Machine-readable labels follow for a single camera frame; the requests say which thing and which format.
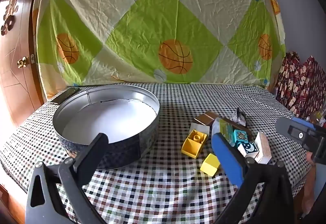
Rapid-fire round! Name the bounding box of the small yellow cube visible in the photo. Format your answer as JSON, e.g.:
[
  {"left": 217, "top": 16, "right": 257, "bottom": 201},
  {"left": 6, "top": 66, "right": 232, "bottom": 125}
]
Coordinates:
[{"left": 200, "top": 153, "right": 221, "bottom": 177}]

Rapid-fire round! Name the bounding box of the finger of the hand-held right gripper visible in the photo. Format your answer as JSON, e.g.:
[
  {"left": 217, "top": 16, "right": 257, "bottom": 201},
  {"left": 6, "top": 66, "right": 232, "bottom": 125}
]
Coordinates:
[
  {"left": 292, "top": 116, "right": 317, "bottom": 129},
  {"left": 275, "top": 117, "right": 316, "bottom": 149}
]

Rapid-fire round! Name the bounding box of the carved wooden door ornament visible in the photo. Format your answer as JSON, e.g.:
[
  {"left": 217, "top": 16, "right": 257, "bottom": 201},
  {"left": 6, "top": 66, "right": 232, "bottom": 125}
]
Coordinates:
[{"left": 0, "top": 0, "right": 19, "bottom": 36}]

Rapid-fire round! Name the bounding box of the white block with brown face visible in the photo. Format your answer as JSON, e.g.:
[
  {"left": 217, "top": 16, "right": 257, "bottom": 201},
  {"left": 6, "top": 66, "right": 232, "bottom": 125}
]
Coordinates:
[{"left": 254, "top": 132, "right": 272, "bottom": 165}]

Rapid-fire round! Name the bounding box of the clear-cased copper box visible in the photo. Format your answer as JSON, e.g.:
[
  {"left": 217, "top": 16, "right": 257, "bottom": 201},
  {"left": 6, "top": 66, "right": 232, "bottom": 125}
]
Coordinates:
[{"left": 221, "top": 117, "right": 253, "bottom": 139}]

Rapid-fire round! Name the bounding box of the red printed cloth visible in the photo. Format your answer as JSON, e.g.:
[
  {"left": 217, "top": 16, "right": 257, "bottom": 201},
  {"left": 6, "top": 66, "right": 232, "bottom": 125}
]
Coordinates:
[{"left": 276, "top": 51, "right": 326, "bottom": 123}]

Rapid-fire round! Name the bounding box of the basketball print green bedsheet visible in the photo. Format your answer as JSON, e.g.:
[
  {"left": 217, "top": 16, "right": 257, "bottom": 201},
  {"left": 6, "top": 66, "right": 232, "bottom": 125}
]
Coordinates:
[{"left": 33, "top": 0, "right": 287, "bottom": 98}]

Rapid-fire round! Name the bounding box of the silver and black wrapper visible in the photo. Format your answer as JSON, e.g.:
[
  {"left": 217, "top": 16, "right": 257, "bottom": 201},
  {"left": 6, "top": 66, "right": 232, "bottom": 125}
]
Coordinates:
[{"left": 230, "top": 108, "right": 247, "bottom": 127}]

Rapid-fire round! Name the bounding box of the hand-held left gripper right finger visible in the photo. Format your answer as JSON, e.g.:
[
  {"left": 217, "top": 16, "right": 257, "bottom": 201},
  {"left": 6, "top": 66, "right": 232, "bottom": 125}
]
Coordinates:
[{"left": 211, "top": 133, "right": 296, "bottom": 224}]

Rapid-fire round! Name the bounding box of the dark flat rectangular device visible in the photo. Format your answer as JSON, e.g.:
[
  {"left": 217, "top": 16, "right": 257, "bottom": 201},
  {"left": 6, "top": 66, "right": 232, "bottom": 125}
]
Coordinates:
[{"left": 50, "top": 87, "right": 80, "bottom": 105}]

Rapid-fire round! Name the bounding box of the moon print cube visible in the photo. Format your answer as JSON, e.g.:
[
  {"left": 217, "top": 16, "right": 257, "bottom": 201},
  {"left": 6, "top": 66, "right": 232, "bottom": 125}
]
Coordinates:
[{"left": 238, "top": 141, "right": 259, "bottom": 158}]

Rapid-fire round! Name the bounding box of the round metal tin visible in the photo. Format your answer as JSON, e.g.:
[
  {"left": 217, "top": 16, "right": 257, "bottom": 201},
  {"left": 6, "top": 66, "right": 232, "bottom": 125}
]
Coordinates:
[{"left": 52, "top": 84, "right": 161, "bottom": 170}]

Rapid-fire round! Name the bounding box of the yellow studded toy block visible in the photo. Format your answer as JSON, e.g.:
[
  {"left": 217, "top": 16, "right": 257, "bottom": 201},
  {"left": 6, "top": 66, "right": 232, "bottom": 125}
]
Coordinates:
[{"left": 181, "top": 130, "right": 208, "bottom": 159}]

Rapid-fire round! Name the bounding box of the clear plastic bag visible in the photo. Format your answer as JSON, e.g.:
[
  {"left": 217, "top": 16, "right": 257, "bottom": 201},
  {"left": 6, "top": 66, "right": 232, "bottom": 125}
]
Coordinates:
[{"left": 306, "top": 109, "right": 326, "bottom": 128}]

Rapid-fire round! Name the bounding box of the brown wooden door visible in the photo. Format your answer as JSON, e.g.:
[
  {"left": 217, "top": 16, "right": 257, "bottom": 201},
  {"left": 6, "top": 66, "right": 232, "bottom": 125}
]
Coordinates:
[{"left": 0, "top": 0, "right": 50, "bottom": 125}]

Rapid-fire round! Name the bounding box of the teal picture cube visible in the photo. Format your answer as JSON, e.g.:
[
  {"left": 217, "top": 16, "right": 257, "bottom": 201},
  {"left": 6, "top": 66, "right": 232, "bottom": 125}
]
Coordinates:
[{"left": 233, "top": 129, "right": 249, "bottom": 143}]

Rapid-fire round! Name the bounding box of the checkered tablecloth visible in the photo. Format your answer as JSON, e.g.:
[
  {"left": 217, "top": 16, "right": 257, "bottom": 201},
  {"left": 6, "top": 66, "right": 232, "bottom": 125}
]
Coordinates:
[{"left": 0, "top": 83, "right": 316, "bottom": 224}]

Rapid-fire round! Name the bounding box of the clear box with green label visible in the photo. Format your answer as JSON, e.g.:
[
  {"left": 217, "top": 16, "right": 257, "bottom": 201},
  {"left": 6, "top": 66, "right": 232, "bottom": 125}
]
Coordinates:
[{"left": 213, "top": 117, "right": 237, "bottom": 147}]

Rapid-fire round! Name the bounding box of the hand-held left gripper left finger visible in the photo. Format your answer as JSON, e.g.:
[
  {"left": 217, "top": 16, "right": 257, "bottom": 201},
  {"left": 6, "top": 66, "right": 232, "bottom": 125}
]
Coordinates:
[{"left": 25, "top": 133, "right": 109, "bottom": 224}]

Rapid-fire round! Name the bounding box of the patterned copper box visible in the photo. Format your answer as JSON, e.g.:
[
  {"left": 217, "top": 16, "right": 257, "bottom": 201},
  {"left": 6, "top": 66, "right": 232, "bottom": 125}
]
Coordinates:
[{"left": 194, "top": 111, "right": 219, "bottom": 128}]

